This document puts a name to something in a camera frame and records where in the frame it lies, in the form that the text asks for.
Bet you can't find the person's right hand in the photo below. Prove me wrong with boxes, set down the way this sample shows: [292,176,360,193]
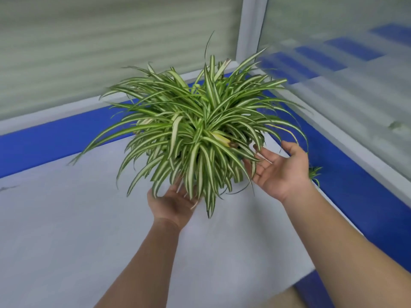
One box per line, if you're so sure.
[243,141,314,204]

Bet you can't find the person's left hand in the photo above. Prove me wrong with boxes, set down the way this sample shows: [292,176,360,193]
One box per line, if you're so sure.
[147,181,201,231]

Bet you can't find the person's left forearm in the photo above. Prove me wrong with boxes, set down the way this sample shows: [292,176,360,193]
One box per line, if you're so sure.
[95,218,182,308]

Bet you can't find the person's right forearm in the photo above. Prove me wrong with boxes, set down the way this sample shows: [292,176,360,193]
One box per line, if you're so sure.
[283,184,411,308]

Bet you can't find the green white striped spider plant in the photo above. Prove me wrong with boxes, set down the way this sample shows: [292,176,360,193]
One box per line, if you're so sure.
[69,31,322,219]

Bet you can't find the white table cover sheet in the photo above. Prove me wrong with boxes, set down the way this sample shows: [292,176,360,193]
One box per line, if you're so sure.
[0,133,316,308]

